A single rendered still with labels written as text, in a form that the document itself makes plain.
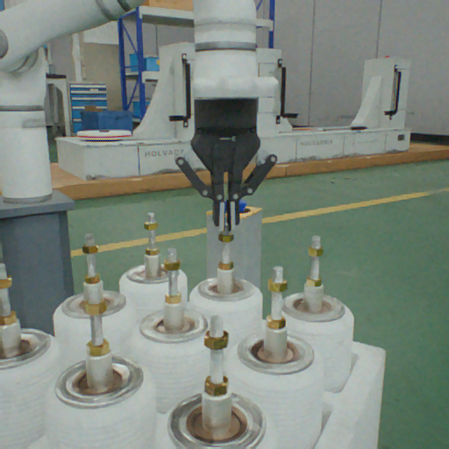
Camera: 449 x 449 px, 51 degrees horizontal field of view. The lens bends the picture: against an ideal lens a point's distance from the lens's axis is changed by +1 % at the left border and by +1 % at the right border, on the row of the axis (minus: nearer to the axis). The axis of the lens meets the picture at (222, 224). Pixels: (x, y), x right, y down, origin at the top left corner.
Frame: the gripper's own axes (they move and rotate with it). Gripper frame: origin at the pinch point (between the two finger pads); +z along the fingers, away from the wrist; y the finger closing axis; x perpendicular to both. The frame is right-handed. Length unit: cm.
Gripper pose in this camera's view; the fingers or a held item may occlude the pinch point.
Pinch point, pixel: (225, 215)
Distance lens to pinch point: 59.0
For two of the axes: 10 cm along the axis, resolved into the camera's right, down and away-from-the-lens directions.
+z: 0.1, 9.7, 2.6
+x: 1.7, 2.5, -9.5
